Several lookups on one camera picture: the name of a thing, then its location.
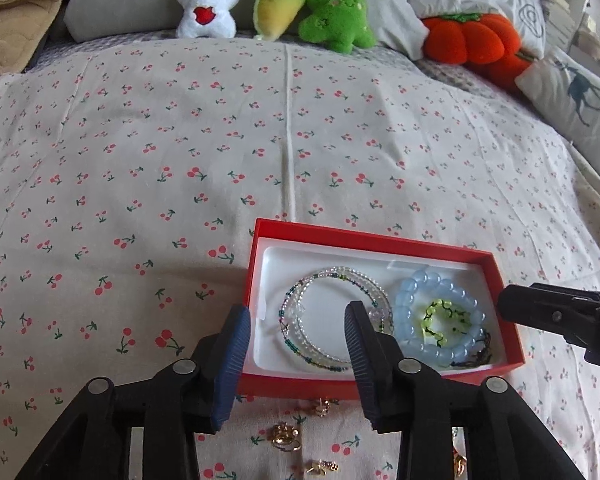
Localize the red jewelry box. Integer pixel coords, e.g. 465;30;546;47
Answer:
236;218;526;402

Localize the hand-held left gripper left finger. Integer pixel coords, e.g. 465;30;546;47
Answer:
12;304;251;480

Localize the beige fleece blanket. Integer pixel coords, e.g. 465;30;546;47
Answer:
0;0;93;97

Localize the orange pumpkin plush toy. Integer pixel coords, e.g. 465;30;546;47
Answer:
421;12;536;93

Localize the yellow-green carrot plush toy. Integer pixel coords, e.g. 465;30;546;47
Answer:
253;0;312;41

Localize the dark braided cord bracelet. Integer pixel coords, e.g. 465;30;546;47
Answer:
450;330;496;371

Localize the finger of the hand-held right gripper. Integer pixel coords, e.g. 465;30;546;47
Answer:
497;282;600;372

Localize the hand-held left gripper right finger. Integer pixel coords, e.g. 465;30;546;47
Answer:
344;301;588;480

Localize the cherry print bedsheet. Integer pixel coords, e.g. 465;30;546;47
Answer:
0;35;600;480

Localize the gold ring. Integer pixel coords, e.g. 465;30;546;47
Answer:
271;424;303;452

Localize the deer print pillow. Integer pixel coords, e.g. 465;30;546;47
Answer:
515;47;600;186

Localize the gold dangling earring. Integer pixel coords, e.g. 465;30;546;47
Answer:
305;459;340;476

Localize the green plush toy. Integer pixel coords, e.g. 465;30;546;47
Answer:
298;0;377;54

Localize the light blue bead bracelet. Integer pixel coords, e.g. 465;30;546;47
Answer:
392;268;487;368

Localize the yellow-green bead bracelet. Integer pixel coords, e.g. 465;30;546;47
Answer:
417;299;473;347

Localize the clear beaded bracelet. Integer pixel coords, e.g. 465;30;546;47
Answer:
278;265;396;373

